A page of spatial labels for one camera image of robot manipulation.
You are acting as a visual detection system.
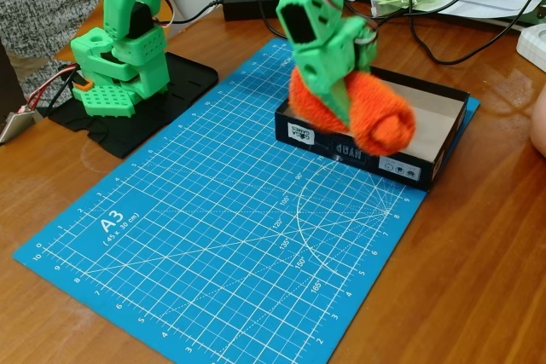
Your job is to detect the orange fuzzy sock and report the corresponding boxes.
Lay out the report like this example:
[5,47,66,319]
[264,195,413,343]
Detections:
[288,67,417,158]

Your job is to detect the red and black wires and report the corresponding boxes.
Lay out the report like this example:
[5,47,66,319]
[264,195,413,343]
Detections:
[24,63,82,113]

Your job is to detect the person bare skin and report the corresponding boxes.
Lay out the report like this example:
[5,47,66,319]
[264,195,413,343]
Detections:
[529,90,546,148]

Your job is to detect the black cardboard box tray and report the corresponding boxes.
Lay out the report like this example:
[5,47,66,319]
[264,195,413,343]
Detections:
[275,66,470,193]

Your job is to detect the blue A3 cutting mat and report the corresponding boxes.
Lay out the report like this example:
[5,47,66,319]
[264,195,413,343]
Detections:
[12,38,481,364]

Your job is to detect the short black adapter cable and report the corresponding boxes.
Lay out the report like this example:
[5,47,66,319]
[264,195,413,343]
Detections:
[169,0,225,25]

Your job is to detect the silver controller box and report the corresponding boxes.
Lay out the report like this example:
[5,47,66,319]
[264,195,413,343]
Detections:
[0,109,38,146]

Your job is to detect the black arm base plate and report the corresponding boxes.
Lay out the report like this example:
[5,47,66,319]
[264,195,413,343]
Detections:
[48,51,220,159]

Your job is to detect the long looped black cable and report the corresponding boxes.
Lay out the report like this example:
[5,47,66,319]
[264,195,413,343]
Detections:
[258,0,546,66]

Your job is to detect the white 3D-printed plastic block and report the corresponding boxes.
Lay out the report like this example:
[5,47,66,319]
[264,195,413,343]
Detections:
[515,24,546,74]

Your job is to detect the large black power adapter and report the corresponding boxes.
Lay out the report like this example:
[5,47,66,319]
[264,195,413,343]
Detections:
[221,0,283,22]

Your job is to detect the grey speckled fabric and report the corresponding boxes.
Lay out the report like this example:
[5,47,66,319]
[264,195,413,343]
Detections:
[0,0,113,101]

